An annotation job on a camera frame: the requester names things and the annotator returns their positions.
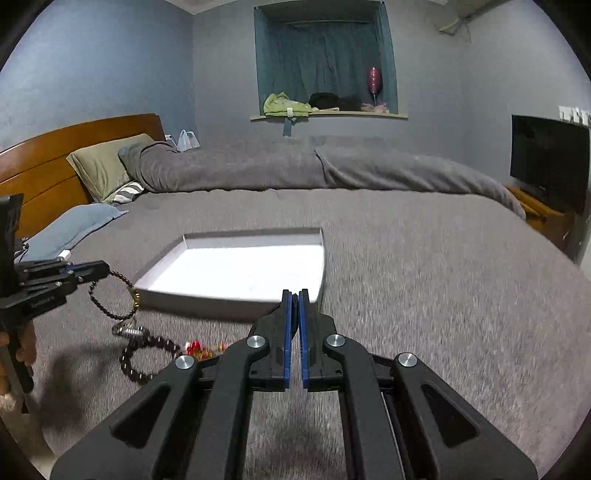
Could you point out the grey folded duvet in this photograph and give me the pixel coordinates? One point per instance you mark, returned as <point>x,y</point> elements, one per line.
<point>304,164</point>

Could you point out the white plastic bag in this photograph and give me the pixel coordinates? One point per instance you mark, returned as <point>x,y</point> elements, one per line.
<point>187,140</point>

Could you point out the green cloth on sill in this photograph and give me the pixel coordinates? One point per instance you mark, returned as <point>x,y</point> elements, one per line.
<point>279,105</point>

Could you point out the black cloth on sill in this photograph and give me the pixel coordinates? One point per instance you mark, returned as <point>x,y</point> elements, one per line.
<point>328,100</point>

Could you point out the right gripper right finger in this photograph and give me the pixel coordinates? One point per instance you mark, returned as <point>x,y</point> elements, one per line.
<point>400,420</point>

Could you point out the striped pillow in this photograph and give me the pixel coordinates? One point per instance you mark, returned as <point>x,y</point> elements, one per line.
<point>126,193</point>

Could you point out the white wall hooks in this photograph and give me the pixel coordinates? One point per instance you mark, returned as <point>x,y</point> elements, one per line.
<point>575,115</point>

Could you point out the pink balloon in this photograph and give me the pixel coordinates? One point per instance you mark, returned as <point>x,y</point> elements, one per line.
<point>374,83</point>

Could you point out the left hand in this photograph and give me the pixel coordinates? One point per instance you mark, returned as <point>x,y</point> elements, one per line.
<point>16,371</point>

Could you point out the teal curtain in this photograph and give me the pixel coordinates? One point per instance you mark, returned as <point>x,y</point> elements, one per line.
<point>305,47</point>

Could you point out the wooden headboard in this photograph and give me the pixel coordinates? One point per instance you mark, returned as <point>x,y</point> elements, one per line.
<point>38,169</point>

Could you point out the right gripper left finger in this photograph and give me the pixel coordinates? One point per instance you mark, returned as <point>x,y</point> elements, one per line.
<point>192,419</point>

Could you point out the wooden window sill shelf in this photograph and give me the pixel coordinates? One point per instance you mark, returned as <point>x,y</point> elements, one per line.
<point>332,113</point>

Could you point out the light blue pillow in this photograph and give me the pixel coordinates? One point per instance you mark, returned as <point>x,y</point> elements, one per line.
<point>68,230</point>

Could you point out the olive green pillow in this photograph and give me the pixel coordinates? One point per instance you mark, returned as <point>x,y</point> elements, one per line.
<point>99,168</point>

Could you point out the grey shallow cardboard tray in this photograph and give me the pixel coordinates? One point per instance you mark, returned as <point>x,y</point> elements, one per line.
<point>233,275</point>

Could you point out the wooden tv stand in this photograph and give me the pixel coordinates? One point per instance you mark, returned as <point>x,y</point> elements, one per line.
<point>554,225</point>

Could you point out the black television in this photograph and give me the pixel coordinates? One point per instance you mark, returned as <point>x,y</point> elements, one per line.
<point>553,157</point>

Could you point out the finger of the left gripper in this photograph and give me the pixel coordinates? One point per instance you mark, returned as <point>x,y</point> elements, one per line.
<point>78,272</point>
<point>45,268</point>

